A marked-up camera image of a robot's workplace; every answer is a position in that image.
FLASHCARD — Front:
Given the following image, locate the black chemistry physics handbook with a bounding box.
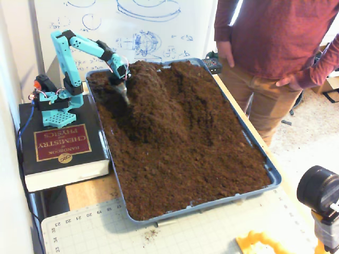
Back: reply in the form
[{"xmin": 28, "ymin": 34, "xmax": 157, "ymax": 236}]
[{"xmin": 18, "ymin": 94, "xmax": 111, "ymax": 193}]

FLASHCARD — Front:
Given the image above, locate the grey gridded cutting mat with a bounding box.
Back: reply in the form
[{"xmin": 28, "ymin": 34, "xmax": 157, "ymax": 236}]
[{"xmin": 41, "ymin": 185, "xmax": 320, "ymax": 254}]

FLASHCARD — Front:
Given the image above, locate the teal five-joint robot arm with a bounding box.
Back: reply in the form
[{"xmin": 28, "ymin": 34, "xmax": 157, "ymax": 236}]
[{"xmin": 29, "ymin": 29, "xmax": 130, "ymax": 128}]

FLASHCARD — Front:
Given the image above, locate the yellow plastic part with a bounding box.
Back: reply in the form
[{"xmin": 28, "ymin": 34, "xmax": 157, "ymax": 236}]
[{"xmin": 235, "ymin": 230, "xmax": 295, "ymax": 254}]

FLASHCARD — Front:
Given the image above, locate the black round camera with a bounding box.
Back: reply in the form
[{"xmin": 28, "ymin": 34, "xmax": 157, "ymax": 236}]
[{"xmin": 296, "ymin": 165, "xmax": 339, "ymax": 215}]

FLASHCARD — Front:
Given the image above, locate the whiteboard with blue drawings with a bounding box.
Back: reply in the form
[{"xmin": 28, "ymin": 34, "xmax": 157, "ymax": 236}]
[{"xmin": 30, "ymin": 0, "xmax": 219, "ymax": 80}]

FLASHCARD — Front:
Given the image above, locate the brown cardboard box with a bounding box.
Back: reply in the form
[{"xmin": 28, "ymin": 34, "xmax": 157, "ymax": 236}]
[{"xmin": 309, "ymin": 76, "xmax": 339, "ymax": 96}]

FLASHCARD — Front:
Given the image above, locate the person right forearm maroon sleeve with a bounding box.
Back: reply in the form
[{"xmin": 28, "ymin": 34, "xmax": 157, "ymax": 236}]
[{"xmin": 213, "ymin": 5, "xmax": 233, "ymax": 44}]

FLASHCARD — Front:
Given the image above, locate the person right hand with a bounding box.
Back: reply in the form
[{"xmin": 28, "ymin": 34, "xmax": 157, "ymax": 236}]
[{"xmin": 216, "ymin": 40, "xmax": 236, "ymax": 68}]

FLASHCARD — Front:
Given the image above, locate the brown soil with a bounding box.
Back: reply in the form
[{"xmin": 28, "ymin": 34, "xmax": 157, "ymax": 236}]
[{"xmin": 87, "ymin": 60, "xmax": 272, "ymax": 221}]

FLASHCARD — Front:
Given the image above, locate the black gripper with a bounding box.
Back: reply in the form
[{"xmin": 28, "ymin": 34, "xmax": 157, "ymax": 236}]
[{"xmin": 107, "ymin": 71, "xmax": 132, "ymax": 106}]

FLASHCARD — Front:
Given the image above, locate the grey yellow camera stand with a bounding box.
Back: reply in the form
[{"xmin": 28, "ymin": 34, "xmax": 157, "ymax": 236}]
[{"xmin": 311, "ymin": 207, "xmax": 339, "ymax": 254}]

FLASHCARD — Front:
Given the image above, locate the person in maroon sweater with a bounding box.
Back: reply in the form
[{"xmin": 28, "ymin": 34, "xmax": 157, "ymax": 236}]
[{"xmin": 213, "ymin": 0, "xmax": 339, "ymax": 148}]

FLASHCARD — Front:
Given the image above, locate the person left forearm maroon sleeve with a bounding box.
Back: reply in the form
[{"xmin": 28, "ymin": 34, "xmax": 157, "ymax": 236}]
[{"xmin": 293, "ymin": 34, "xmax": 339, "ymax": 89}]

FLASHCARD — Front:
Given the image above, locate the blue cable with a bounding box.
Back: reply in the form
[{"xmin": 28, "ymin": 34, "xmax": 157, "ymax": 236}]
[{"xmin": 16, "ymin": 102, "xmax": 37, "ymax": 154}]

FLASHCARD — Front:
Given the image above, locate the black cable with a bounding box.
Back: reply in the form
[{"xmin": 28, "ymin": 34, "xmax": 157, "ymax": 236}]
[{"xmin": 16, "ymin": 126, "xmax": 46, "ymax": 254}]

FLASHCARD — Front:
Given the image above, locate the person left hand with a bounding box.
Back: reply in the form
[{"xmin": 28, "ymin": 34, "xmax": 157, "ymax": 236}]
[{"xmin": 275, "ymin": 72, "xmax": 304, "ymax": 92}]

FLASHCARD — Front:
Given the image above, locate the blue plastic tray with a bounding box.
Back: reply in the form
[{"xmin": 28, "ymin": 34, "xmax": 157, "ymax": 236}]
[{"xmin": 84, "ymin": 57, "xmax": 282, "ymax": 226}]

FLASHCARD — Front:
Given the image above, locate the small grey stick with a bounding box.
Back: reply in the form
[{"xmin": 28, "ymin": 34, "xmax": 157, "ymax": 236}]
[{"xmin": 155, "ymin": 220, "xmax": 179, "ymax": 228}]

